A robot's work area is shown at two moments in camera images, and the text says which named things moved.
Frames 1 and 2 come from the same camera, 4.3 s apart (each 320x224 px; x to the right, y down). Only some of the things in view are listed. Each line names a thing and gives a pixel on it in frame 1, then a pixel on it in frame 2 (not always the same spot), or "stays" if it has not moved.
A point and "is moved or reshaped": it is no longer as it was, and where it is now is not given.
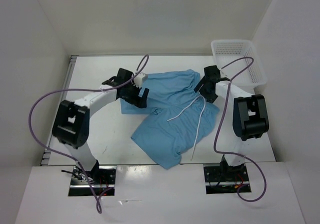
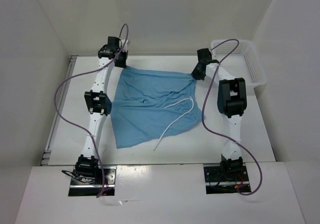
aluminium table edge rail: [51, 142] stays
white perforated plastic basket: [226, 51] stays
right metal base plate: [225, 180] stays
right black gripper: [210, 97] -> [196, 75]
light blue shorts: [182, 120] is moved or reshaped
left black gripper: [139, 101] -> [122, 64]
